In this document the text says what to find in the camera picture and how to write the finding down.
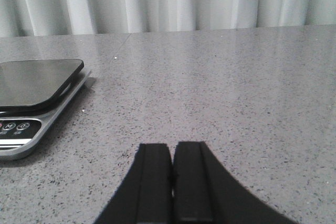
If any black silver kitchen scale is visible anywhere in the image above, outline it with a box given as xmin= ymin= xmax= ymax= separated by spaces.
xmin=1 ymin=59 xmax=91 ymax=161

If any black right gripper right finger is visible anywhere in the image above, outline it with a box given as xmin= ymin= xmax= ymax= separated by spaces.
xmin=173 ymin=142 xmax=293 ymax=223

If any white pleated curtain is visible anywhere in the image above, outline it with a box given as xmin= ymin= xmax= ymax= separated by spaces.
xmin=1 ymin=0 xmax=335 ymax=37

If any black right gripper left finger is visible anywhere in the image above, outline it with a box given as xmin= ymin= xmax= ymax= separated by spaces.
xmin=95 ymin=143 xmax=172 ymax=223

